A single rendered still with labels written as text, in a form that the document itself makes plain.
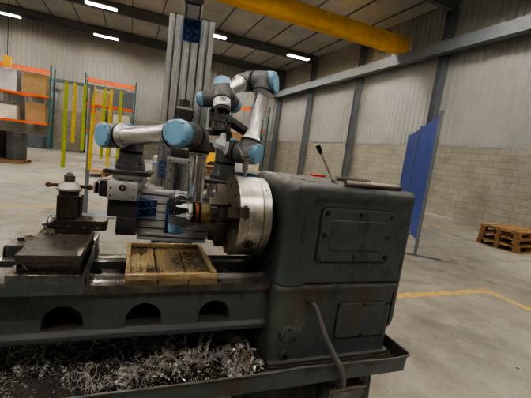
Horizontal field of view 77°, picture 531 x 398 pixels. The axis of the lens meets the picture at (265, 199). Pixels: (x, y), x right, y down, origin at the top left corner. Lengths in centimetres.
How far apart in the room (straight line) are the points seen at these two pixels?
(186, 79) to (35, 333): 143
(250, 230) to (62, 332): 67
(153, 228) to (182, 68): 91
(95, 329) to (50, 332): 12
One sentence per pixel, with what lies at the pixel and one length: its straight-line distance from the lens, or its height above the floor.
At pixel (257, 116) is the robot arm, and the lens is 187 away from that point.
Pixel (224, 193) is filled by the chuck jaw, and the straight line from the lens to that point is 137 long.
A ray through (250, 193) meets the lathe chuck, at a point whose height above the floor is 119.
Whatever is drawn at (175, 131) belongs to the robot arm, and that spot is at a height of 138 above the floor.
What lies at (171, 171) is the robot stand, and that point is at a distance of 196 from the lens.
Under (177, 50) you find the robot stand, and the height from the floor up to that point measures 183.
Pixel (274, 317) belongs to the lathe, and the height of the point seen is 74.
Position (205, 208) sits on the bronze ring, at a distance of 128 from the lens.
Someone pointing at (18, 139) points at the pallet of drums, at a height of 78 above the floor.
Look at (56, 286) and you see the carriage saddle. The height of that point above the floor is 89.
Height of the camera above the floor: 133
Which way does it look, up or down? 8 degrees down
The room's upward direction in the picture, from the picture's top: 7 degrees clockwise
